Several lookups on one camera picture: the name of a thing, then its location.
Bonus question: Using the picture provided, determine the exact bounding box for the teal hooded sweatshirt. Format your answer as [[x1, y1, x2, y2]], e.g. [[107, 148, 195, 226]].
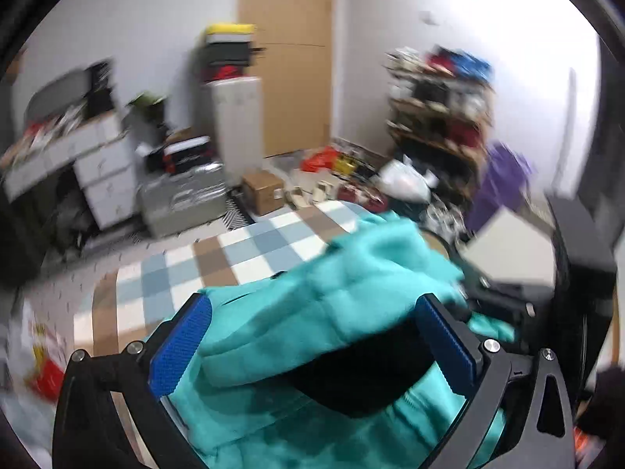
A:
[[167, 209, 519, 469]]

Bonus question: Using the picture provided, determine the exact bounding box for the checkered bed sheet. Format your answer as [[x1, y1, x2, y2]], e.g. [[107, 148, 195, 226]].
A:
[[73, 200, 366, 356]]

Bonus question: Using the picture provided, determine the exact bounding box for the grey-green bed headboard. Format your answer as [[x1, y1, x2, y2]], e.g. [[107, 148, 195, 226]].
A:
[[460, 209, 556, 287]]

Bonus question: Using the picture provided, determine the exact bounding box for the purple bag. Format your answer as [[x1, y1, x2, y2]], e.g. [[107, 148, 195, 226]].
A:
[[464, 143, 532, 233]]

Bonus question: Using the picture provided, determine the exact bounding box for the cardboard box on floor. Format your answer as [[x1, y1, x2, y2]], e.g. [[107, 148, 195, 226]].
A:
[[241, 170, 285, 216]]

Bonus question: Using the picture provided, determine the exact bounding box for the white plastic bag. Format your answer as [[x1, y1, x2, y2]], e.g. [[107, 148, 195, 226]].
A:
[[376, 159, 431, 203]]

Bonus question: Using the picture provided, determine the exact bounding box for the black red shoebox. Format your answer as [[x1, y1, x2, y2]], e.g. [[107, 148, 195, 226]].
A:
[[162, 136, 214, 175]]

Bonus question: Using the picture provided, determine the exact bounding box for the orange plastic bag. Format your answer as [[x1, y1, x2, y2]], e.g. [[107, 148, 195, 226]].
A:
[[300, 146, 339, 173]]

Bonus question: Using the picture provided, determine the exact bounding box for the wooden shoe rack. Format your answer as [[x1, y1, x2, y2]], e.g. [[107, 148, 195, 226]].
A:
[[384, 46, 494, 209]]

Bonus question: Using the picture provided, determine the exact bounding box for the white tall cabinet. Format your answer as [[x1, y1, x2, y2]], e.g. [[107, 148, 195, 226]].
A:
[[196, 76, 264, 186]]

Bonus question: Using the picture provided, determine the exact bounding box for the yellow lid box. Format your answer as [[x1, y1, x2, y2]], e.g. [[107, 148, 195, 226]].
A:
[[202, 22, 255, 45]]

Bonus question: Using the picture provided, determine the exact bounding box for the tan wooden door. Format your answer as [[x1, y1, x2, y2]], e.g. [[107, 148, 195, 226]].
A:
[[238, 0, 333, 156]]

